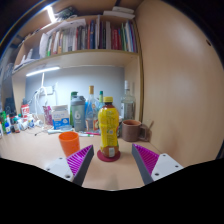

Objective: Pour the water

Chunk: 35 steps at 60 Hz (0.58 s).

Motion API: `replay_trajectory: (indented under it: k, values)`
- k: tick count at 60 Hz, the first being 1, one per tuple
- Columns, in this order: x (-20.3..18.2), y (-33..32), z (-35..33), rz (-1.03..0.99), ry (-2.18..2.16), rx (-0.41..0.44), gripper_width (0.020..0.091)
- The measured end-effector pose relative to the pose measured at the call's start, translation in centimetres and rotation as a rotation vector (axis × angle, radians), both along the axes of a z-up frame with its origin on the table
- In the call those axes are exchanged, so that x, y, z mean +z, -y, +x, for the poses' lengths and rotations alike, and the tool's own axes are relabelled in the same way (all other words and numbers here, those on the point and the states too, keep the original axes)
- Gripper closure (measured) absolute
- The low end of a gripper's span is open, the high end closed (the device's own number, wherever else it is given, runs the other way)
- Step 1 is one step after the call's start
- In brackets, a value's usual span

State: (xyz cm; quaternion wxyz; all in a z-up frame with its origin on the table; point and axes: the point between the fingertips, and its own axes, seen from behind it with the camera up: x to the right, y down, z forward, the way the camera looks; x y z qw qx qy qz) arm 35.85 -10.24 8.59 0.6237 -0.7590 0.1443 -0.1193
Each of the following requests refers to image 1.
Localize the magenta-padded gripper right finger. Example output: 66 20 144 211
131 143 184 186

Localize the white wall socket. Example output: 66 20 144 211
44 85 56 96

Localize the pale blue hair brush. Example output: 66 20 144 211
46 127 74 135

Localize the grey shaker bottle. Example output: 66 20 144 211
71 95 87 132

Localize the dark green bottle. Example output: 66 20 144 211
69 91 79 128

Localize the orange plastic cup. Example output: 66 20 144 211
58 131 81 158

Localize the slim green bottle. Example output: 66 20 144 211
97 90 105 111

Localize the tall clear glass bottle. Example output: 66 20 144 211
120 80 137 122

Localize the blue and white carton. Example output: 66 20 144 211
50 104 71 131

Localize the red and white container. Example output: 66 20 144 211
20 104 31 118

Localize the ceiling light bar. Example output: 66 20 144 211
45 4 57 24

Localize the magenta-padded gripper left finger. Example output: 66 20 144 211
44 144 95 187

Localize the white marker pen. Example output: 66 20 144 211
78 132 95 138

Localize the brown ceramic mug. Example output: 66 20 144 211
121 119 149 143

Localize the white bottle with blue label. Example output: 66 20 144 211
3 121 12 135

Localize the flat round red coaster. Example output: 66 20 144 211
96 149 122 163

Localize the clear bottle with yellow cap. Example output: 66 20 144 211
85 85 100 132

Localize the pink pouch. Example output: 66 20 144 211
42 105 54 126

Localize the wooden shelf unit with books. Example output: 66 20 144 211
11 5 143 76

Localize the yellow-labelled drink bottle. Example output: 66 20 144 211
97 96 121 159

